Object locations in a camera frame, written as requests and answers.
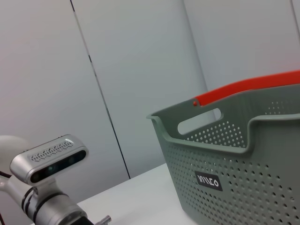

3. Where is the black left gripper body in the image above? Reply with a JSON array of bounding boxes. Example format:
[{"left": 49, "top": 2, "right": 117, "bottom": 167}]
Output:
[{"left": 77, "top": 214, "right": 96, "bottom": 225}]

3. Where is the grey perforated storage bin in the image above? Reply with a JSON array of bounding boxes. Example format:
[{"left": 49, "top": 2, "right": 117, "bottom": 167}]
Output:
[{"left": 146, "top": 84, "right": 300, "bottom": 225}]

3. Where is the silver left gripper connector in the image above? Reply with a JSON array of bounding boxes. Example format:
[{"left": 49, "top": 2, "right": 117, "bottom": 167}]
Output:
[{"left": 96, "top": 215, "right": 112, "bottom": 225}]

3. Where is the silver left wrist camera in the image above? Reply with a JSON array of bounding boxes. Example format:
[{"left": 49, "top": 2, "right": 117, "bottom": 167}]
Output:
[{"left": 9, "top": 134, "right": 87, "bottom": 188}]

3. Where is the orange bin carry handle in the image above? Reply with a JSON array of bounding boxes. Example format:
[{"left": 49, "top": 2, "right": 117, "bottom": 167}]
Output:
[{"left": 193, "top": 69, "right": 300, "bottom": 107}]

